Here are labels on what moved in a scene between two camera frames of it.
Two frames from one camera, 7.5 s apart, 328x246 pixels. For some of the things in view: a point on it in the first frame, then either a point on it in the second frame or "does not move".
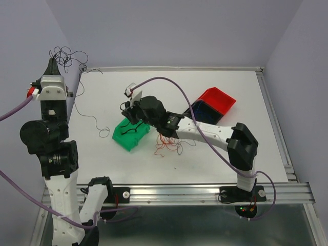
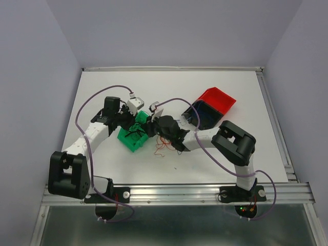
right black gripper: (130, 111) to (148, 125)
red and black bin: (210, 107) does not move
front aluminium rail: (206, 193) does not move
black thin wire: (78, 59) to (135, 130)
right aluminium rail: (290, 172) does not move
